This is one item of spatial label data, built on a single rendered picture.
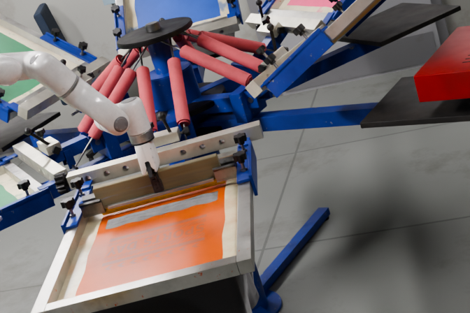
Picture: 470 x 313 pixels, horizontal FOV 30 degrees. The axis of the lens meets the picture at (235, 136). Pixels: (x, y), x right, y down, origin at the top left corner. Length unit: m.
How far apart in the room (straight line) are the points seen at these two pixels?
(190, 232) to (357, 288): 1.51
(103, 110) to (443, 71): 1.03
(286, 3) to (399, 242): 1.21
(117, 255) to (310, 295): 1.55
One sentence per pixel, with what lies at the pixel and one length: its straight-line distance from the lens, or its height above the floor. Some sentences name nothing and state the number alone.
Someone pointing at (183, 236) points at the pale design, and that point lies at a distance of 2.50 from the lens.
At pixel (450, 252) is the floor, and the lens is 3.99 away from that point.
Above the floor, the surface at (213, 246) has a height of 0.96.
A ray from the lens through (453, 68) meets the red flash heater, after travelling 2.76.
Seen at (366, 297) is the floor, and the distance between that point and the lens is 3.80.
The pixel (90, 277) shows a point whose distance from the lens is 2.47.
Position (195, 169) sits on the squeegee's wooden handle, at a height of 1.03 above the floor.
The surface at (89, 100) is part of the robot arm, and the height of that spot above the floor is 1.36.
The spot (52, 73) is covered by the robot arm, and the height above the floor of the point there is 1.47.
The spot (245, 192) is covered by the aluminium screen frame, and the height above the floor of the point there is 0.99.
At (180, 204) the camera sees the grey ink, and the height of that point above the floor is 0.96.
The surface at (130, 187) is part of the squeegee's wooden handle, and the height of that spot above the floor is 1.03.
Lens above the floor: 1.98
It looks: 19 degrees down
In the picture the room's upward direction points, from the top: 17 degrees counter-clockwise
